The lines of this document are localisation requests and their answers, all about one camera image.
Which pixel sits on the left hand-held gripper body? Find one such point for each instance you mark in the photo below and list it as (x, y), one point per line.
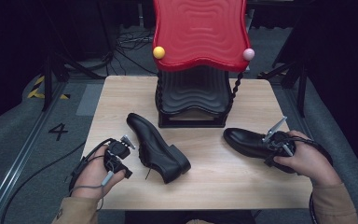
(118, 151)

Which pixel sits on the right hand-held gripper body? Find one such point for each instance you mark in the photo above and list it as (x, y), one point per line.
(279, 138)

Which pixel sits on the black leather shoe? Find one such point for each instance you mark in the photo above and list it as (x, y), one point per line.
(245, 141)
(155, 149)

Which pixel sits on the red and black shoe rack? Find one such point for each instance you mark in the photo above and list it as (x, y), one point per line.
(195, 93)

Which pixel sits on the person's left hand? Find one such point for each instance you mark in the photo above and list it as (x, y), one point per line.
(93, 177)

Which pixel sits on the person's right hand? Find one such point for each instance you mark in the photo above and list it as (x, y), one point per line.
(310, 158)

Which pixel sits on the black metal stand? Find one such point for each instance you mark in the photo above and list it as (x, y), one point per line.
(48, 81)
(301, 87)

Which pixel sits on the pink ball knob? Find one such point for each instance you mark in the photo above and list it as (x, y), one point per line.
(248, 54)

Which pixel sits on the yellow ball knob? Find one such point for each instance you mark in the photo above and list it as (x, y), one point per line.
(158, 52)

